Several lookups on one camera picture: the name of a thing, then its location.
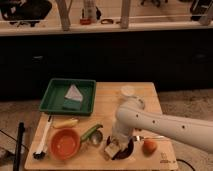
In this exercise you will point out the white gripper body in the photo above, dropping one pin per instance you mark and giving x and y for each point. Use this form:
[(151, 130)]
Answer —
[(120, 141)]

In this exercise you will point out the wooden block eraser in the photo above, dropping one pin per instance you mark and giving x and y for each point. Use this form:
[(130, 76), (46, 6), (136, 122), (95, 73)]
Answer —
[(111, 150)]

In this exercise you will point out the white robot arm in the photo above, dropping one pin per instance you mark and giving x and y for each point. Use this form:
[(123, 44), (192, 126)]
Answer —
[(130, 115)]

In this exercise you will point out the purple bowl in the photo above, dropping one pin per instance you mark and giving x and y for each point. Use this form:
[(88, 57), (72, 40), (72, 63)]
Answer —
[(122, 154)]

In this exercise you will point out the orange bowl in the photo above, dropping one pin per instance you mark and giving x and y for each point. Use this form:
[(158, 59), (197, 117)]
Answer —
[(64, 144)]

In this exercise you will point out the silver fork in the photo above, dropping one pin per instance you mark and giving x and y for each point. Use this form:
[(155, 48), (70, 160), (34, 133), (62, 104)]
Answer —
[(141, 138)]

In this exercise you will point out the orange fruit toy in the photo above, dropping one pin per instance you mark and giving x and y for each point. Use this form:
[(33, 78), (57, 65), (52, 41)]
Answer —
[(149, 146)]

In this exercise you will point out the green sponge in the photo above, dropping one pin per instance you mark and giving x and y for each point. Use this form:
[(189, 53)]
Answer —
[(71, 104)]

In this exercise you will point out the grey folded cloth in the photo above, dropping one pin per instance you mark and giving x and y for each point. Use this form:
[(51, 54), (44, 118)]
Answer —
[(73, 93)]

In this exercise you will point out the green plastic tray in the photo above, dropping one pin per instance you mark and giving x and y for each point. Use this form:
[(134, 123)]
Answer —
[(54, 96)]

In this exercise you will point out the white black brush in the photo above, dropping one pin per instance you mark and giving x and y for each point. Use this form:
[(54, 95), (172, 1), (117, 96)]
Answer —
[(40, 153)]

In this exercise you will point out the black pole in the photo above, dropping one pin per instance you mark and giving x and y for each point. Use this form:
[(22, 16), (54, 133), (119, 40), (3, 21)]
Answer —
[(17, 158)]

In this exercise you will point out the white bottle on shelf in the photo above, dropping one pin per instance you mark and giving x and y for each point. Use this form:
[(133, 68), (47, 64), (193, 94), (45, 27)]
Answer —
[(90, 10)]

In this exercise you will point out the black bag on shelf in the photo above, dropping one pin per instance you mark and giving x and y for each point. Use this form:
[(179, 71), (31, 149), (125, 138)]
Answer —
[(29, 12)]

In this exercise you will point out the green handled measuring scoop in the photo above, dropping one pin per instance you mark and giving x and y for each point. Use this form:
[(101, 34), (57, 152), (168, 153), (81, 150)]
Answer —
[(93, 134)]

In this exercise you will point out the wooden shelf post right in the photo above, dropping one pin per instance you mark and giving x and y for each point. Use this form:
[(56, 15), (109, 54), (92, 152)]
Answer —
[(125, 11)]

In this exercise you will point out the wooden shelf post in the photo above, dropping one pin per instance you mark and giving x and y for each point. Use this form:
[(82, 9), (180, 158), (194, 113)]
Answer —
[(64, 15), (125, 11)]

